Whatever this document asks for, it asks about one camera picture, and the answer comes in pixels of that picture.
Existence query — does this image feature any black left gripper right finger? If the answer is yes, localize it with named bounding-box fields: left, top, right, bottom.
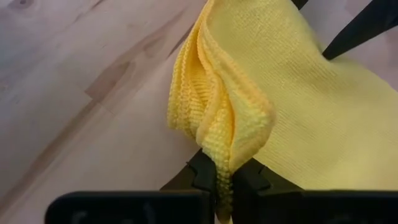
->
left=232, top=158, right=398, bottom=224

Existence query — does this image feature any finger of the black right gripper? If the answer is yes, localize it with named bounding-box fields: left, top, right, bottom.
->
left=291, top=0, right=309, bottom=10
left=322, top=0, right=398, bottom=60

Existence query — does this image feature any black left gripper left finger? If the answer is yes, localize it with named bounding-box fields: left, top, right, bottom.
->
left=45, top=149, right=218, bottom=224

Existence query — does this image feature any yellow microfiber towel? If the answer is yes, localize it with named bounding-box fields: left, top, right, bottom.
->
left=167, top=0, right=398, bottom=224

